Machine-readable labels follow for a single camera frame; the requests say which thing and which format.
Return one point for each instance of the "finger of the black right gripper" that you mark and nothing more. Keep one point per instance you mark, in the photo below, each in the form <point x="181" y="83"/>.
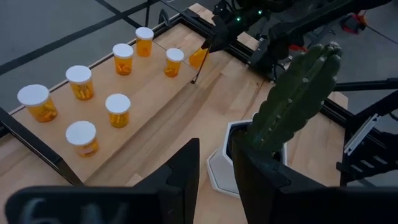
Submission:
<point x="219" y="37"/>

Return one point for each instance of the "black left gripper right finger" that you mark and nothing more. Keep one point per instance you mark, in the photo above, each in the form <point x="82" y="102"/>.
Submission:
<point x="258" y="193"/>

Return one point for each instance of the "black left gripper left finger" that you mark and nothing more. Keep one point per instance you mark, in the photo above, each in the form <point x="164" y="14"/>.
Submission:
<point x="183" y="186"/>

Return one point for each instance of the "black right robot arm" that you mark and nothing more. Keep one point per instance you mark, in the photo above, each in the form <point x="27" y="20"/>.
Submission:
<point x="326" y="15"/>

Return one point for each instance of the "white hexagonal plant pot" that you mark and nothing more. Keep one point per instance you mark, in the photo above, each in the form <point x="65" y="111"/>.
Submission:
<point x="220" y="168"/>

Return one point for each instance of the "green cactus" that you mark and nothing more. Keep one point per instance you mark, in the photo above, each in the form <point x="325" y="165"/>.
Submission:
<point x="295" y="99"/>

